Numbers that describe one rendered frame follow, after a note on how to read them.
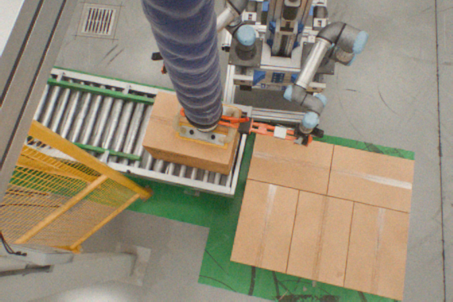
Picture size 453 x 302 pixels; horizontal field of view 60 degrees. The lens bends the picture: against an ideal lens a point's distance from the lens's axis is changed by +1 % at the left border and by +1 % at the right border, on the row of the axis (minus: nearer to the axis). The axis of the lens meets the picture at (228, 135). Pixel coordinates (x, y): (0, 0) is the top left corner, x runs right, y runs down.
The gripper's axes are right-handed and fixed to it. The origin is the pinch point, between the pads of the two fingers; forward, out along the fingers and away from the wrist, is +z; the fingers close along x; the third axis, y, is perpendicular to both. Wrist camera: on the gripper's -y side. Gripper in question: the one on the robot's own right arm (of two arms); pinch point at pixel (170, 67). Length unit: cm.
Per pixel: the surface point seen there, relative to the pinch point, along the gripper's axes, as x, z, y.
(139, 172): -60, 61, -18
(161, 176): -60, 61, -1
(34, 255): -120, -56, -14
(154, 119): -28.2, 25.5, -8.1
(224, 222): -78, 122, 49
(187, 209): -75, 121, 14
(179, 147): -44, 26, 14
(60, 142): -72, -57, -20
